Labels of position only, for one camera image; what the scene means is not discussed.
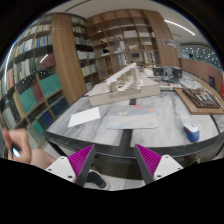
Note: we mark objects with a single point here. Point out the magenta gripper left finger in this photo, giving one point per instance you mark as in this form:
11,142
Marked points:
74,168

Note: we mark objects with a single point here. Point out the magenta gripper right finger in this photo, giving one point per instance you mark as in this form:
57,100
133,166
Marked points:
154,166

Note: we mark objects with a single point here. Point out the blue and white computer mouse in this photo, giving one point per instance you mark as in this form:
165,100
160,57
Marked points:
192,132

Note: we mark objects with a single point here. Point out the person's bare hand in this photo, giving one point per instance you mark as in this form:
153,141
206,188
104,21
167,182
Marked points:
20,138

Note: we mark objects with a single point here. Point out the black shoe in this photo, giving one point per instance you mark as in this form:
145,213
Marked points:
95,178

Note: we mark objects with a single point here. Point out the white paper sheet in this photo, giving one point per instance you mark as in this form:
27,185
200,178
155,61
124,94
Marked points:
84,116

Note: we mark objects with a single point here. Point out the small phone in hand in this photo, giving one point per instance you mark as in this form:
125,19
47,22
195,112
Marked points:
15,152

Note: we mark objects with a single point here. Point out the brown wooden architectural model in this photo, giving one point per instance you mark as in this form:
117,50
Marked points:
199,102

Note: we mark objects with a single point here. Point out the white architectural building model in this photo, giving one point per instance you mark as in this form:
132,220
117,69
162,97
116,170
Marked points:
126,84

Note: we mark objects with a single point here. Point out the left wooden bookshelf with books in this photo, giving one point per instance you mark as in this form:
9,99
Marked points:
41,76

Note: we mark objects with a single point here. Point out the rear wooden display shelf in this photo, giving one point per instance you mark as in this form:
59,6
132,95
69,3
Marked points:
109,41

